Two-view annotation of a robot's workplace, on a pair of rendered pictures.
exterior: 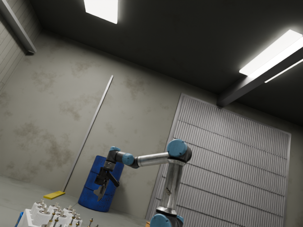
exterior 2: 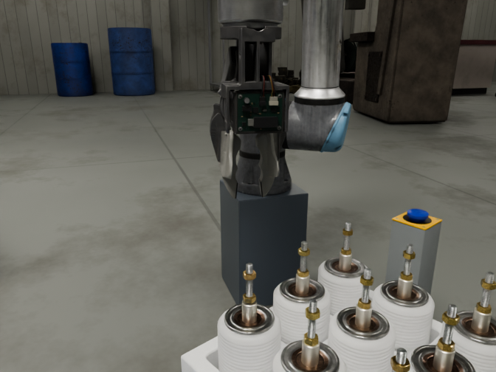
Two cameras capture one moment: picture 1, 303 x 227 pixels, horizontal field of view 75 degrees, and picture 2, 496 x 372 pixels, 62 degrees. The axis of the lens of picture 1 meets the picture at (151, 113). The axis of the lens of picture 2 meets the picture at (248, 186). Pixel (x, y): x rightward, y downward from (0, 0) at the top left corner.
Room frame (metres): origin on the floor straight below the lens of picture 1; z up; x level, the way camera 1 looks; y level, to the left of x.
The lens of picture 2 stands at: (1.57, 0.67, 0.63)
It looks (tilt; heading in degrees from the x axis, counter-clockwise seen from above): 18 degrees down; 257
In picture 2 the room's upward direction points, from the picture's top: straight up
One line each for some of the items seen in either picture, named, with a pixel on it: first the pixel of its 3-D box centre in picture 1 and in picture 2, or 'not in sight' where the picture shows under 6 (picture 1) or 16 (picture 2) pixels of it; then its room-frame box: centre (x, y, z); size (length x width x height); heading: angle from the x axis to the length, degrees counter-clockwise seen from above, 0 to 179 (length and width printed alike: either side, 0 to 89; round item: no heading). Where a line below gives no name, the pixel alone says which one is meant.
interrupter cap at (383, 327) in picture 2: not in sight; (362, 322); (1.28, 0.20, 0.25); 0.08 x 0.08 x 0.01
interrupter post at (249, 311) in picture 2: not in sight; (249, 311); (1.44, 0.15, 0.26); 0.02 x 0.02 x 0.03
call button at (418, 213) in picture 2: not in sight; (417, 216); (1.06, 0.00, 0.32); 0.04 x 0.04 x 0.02
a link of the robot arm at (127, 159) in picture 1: (126, 158); not in sight; (1.40, 0.07, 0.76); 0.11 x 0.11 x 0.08; 58
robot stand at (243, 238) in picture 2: not in sight; (261, 238); (1.29, -0.32, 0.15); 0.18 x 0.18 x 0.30; 5
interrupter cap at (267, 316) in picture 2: not in sight; (249, 318); (1.44, 0.15, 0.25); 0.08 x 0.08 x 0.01
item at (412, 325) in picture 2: not in sight; (398, 339); (1.18, 0.14, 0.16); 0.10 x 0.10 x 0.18
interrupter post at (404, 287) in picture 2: not in sight; (404, 286); (1.18, 0.14, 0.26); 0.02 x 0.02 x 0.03
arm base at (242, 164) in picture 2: not in sight; (262, 167); (1.29, -0.32, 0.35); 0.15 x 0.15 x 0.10
